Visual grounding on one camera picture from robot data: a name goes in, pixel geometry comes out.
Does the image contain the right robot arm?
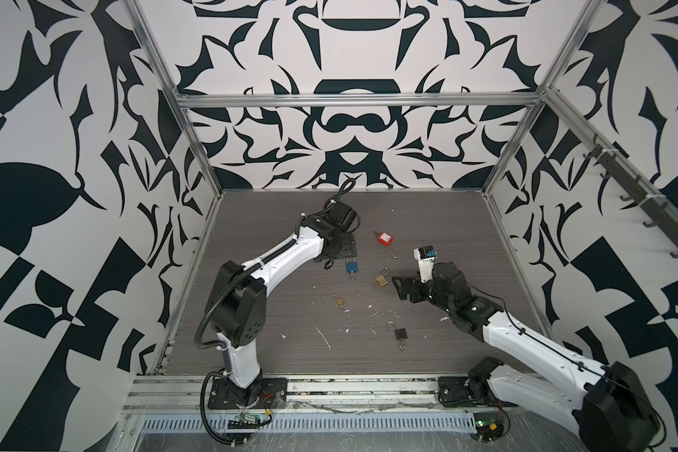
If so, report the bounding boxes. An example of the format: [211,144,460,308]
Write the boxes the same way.
[392,260,668,451]

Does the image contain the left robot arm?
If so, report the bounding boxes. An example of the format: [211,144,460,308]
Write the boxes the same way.
[193,178,361,390]

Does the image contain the large brass padlock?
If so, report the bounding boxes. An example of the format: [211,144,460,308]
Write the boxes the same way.
[375,267,391,288]

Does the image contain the red padlock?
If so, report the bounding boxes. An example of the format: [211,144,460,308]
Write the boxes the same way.
[374,231,400,259]

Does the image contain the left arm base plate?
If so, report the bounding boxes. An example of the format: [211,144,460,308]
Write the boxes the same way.
[207,377,288,410]

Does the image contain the blue padlock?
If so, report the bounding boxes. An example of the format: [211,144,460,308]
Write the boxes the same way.
[346,257,359,281]

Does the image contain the black corrugated cable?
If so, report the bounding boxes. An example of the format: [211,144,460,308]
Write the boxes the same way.
[199,369,250,446]

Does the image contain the aluminium front rail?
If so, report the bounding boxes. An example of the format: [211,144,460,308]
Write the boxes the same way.
[121,374,446,414]

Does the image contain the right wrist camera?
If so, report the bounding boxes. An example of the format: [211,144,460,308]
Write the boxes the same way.
[412,245,437,284]

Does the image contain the circuit board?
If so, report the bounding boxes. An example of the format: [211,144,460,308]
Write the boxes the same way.
[471,416,506,444]
[227,411,273,429]

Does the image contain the black padlock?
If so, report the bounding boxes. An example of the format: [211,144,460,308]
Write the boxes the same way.
[386,321,409,351]

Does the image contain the wall hook rack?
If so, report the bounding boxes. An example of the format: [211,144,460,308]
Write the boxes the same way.
[584,133,678,259]

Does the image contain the white cable duct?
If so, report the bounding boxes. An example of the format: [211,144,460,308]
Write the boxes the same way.
[140,412,476,434]

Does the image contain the right circuit board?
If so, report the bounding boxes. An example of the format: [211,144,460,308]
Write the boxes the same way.
[471,416,506,444]

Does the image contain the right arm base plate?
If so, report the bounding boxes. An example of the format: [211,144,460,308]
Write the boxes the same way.
[437,376,516,408]

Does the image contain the left circuit board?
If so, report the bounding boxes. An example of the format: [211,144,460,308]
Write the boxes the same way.
[227,411,273,429]

